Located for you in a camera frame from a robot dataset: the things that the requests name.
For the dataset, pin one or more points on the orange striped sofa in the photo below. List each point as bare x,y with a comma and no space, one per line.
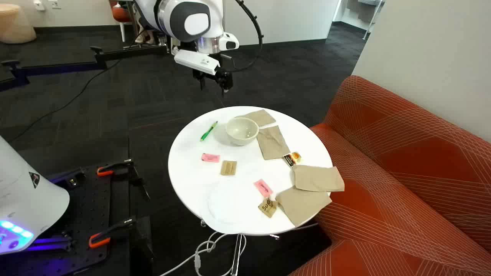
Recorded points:
409,179

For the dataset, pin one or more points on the orange black clamp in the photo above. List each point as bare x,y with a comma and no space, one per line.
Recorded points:
110,233
116,170

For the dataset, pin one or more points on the beige round stool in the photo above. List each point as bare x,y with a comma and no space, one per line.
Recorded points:
16,24

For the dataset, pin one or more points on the green pen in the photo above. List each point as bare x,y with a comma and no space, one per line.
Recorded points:
210,131

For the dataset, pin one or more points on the pale ceramic bowl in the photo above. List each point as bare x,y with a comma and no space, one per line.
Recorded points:
242,131

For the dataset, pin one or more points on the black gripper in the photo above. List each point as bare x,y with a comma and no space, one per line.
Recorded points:
223,78

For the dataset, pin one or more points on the pink sugar packet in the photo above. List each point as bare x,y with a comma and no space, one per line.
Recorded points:
263,188
211,159

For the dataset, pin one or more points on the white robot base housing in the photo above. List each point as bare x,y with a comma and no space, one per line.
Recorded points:
26,200

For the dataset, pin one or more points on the small brown paper napkin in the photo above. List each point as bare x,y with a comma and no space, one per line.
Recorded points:
262,118

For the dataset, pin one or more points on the black camera stand bar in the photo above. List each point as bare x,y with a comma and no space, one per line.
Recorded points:
78,64

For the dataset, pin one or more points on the dark yellow small packet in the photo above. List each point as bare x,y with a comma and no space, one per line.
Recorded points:
293,159

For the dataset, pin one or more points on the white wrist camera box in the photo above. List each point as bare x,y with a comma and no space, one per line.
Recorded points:
197,62

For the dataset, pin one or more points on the orange chair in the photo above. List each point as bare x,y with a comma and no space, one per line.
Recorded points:
122,13

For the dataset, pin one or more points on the brown sugar packet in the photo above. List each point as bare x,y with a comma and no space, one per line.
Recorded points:
230,168
268,208

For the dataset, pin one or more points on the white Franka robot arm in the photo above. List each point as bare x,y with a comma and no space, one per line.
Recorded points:
179,18

